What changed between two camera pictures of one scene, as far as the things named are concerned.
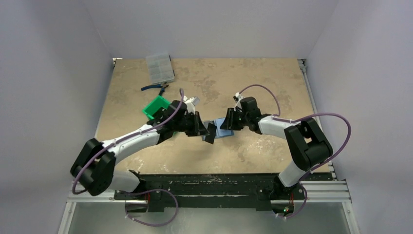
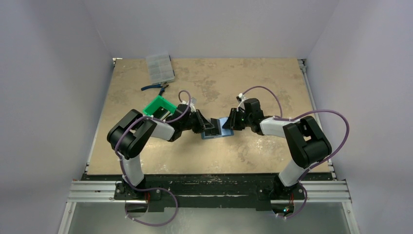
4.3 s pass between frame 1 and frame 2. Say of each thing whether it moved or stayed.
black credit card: moved
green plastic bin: stayed
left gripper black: stayed
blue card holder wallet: stayed
